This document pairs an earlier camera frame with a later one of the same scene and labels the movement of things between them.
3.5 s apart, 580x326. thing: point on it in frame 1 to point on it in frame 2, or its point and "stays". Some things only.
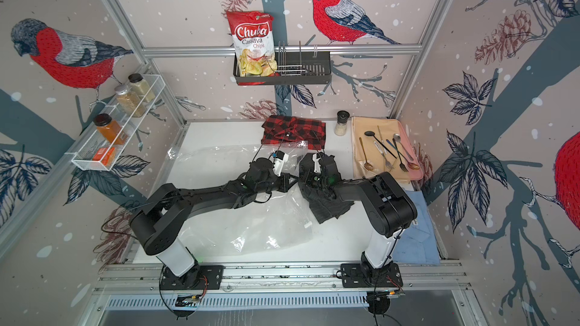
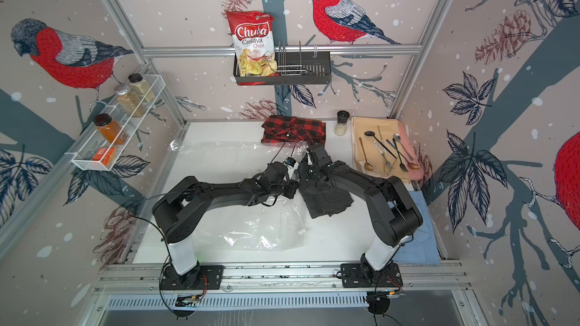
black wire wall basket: (291, 67) stays
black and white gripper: (280, 158) to (291, 169)
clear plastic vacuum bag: (251, 226) stays
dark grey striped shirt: (325, 205) stays
